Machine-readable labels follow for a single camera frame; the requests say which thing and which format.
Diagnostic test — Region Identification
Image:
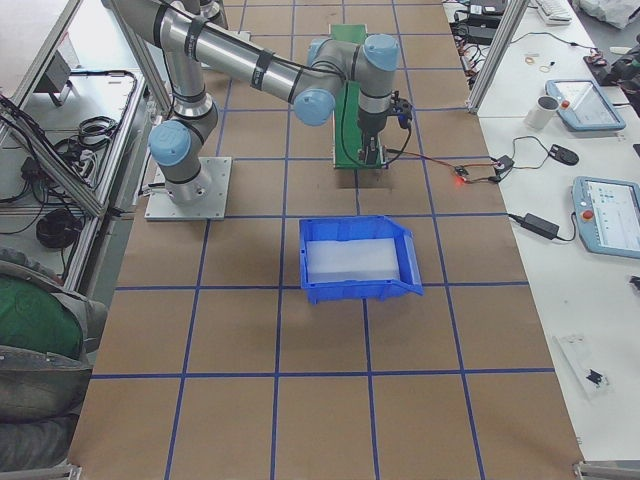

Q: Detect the blue plastic bin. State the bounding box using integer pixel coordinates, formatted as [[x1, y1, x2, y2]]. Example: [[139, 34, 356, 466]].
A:
[[299, 216, 424, 304]]

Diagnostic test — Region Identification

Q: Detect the silver robot arm near bin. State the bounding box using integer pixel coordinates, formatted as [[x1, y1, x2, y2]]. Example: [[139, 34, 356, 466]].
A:
[[111, 1, 399, 205]]

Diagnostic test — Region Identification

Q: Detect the white mug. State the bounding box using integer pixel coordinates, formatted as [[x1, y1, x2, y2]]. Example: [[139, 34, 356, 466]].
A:
[[524, 95, 559, 131]]

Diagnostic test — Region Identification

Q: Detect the small sensor board red LED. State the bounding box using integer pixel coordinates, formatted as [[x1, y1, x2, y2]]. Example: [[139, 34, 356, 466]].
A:
[[454, 165, 469, 178]]

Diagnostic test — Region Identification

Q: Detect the black gripper body near bin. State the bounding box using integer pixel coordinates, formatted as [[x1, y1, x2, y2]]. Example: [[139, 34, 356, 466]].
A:
[[357, 112, 388, 145]]

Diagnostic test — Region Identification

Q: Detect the red black sensor wire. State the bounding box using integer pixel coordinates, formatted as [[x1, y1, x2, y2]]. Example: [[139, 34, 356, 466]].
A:
[[384, 147, 501, 184]]

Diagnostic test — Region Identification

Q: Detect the green conveyor belt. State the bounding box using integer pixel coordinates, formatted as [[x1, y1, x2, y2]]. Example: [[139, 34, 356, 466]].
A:
[[330, 24, 399, 170]]

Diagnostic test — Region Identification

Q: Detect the person in grey jacket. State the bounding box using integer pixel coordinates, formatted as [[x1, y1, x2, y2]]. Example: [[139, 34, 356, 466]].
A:
[[1, 249, 108, 472]]

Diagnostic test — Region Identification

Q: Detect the aluminium frame post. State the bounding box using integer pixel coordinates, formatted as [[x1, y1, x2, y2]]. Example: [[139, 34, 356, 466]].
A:
[[467, 0, 529, 114]]

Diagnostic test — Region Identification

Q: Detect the teach pendant near mug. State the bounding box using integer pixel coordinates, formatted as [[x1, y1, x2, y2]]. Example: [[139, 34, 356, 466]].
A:
[[545, 79, 626, 132]]

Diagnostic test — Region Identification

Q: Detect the white foam bin liner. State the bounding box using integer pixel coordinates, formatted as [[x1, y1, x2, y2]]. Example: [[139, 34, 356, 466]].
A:
[[306, 238, 400, 283]]

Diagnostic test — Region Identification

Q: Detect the black power adapter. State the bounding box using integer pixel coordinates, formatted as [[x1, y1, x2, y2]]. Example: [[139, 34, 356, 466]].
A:
[[520, 213, 559, 240]]

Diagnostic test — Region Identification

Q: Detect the black computer mouse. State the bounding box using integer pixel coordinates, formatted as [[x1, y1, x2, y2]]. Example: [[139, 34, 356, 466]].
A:
[[549, 144, 579, 166]]

